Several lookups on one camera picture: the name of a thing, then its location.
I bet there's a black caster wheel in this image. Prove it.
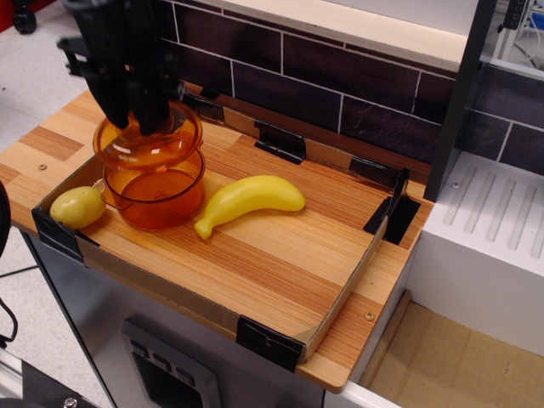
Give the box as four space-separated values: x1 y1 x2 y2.
12 0 37 35

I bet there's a yellow plastic banana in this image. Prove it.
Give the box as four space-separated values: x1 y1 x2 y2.
195 175 306 239

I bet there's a white toy sink drainboard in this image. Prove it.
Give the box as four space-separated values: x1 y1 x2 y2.
408 153 543 355

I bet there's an orange transparent pot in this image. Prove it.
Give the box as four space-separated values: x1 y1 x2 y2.
102 150 206 230

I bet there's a yellow plastic potato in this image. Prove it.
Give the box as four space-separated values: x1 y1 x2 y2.
49 186 106 230

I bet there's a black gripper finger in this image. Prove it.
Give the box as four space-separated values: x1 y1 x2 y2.
84 72 130 129
125 74 169 136

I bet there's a black cable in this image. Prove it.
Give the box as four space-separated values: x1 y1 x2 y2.
0 180 20 349

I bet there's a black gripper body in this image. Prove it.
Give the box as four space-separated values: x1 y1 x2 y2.
57 1 184 102

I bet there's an orange transparent pot lid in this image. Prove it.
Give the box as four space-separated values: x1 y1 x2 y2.
93 102 202 171

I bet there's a cardboard fence with black tape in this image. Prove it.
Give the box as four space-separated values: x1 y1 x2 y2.
34 106 433 391

